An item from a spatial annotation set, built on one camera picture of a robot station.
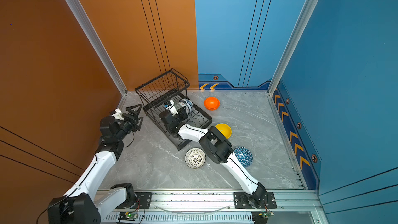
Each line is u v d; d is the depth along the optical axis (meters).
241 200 0.72
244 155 0.86
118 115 0.73
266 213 0.70
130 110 0.70
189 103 1.01
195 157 0.86
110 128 0.59
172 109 0.85
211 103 1.09
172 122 0.78
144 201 0.73
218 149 0.60
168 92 1.15
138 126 0.78
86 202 0.40
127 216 0.71
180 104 0.94
